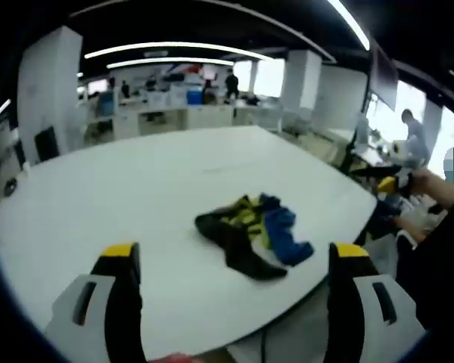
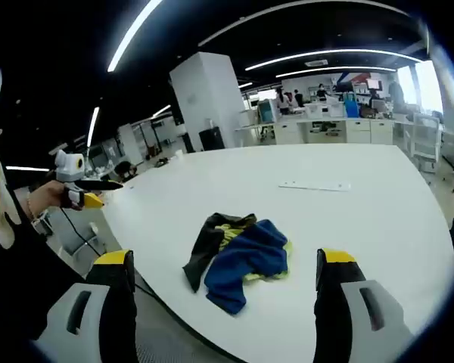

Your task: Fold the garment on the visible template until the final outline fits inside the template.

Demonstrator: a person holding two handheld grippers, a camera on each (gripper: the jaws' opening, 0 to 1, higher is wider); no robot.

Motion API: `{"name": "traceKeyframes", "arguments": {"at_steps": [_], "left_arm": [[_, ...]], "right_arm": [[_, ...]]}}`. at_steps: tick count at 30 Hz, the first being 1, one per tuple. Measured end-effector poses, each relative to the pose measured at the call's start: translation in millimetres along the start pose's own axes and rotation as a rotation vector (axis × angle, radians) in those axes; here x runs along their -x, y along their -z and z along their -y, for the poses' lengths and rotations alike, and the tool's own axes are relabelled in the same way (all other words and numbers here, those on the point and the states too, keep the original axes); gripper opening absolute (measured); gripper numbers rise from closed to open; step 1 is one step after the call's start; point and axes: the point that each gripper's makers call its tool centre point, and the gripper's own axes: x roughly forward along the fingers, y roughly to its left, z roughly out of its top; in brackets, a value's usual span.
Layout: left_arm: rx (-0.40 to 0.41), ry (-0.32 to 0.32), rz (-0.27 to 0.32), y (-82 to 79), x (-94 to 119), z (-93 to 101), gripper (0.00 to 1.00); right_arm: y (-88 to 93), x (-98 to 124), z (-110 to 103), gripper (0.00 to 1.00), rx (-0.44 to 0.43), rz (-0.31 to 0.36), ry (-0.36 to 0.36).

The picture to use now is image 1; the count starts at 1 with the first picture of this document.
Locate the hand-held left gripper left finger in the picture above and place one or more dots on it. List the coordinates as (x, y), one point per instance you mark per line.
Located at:
(98, 302)

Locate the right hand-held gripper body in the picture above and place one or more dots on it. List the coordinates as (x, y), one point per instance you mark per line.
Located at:
(404, 174)

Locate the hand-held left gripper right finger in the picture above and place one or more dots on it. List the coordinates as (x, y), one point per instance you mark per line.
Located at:
(363, 310)

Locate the yellow black blue garment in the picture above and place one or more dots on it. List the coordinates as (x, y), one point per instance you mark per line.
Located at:
(242, 242)

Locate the person's right hand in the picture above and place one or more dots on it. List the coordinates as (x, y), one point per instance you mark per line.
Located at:
(437, 189)

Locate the person's left hand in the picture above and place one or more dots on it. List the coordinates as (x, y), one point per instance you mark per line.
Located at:
(178, 358)

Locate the white square pillar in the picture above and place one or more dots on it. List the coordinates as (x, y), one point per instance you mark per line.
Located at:
(49, 83)
(304, 79)

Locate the white ceiling light strip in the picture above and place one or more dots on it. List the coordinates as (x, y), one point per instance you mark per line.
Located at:
(0, 112)
(166, 45)
(353, 25)
(166, 59)

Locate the black rectangular case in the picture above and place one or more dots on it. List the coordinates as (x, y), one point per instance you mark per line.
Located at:
(47, 143)

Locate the white counter cabinet row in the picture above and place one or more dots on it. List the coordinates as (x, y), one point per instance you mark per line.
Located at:
(196, 119)

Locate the teal panel machine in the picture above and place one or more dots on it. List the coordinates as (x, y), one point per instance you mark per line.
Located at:
(106, 105)

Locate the blue storage box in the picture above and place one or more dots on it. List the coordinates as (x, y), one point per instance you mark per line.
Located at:
(195, 97)

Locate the red blue wall banner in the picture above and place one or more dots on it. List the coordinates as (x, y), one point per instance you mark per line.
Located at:
(185, 69)

